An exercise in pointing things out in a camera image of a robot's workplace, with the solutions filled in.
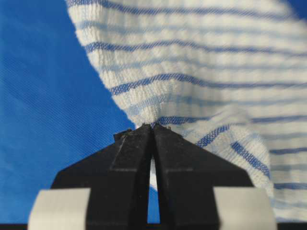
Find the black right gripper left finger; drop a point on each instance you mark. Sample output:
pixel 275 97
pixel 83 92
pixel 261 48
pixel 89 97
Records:
pixel 105 191

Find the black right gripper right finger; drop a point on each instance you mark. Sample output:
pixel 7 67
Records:
pixel 201 191

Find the white blue-striped towel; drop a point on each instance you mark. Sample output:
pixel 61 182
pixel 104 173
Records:
pixel 228 75

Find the blue table cloth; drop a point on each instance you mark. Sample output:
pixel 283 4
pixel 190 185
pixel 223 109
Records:
pixel 54 108

